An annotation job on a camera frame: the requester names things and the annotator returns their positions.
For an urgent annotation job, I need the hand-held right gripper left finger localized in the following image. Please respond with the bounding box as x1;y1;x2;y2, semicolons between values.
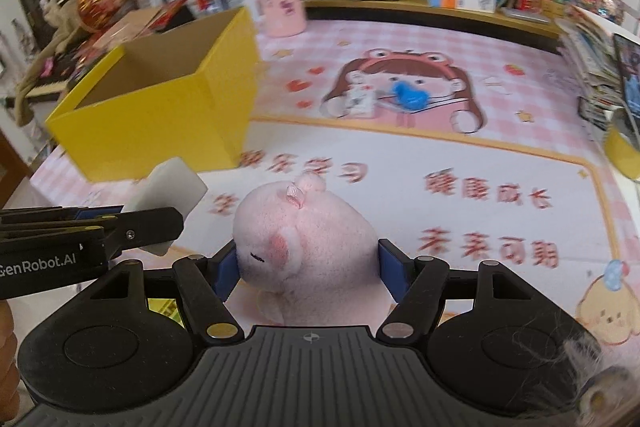
82;241;246;348

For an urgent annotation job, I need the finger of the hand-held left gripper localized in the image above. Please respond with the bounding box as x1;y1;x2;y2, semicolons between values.
102;206;184;262
0;205;124;241

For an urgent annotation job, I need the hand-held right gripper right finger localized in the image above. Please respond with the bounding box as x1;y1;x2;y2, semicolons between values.
376;238;527;345

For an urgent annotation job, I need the white foam sponge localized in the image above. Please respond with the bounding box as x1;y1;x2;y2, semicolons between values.
134;158;209;258

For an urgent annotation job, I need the pink plush pig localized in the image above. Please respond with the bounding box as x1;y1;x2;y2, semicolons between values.
232;170;397;327

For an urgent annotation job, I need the yellow cardboard box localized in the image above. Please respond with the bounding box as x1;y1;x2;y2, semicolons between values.
45;7;262;184

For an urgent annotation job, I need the pink checkered desk mat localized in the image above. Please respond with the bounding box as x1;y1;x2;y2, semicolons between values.
30;17;640;360

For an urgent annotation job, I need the brown cloth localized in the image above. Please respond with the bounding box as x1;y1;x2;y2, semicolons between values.
12;0;102;128

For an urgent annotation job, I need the blue plastic toy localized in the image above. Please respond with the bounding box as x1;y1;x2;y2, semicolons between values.
390;79;432;114

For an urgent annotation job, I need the grey fur pom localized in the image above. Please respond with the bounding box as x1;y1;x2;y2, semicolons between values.
559;336;640;427

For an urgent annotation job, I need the yellow tape roll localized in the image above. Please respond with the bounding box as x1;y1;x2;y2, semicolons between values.
602;124;640;184

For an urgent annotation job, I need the stack of picture books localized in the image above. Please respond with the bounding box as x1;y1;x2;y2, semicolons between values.
554;4;640;144

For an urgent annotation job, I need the black smartphone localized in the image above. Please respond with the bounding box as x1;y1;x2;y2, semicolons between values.
612;33;640;122

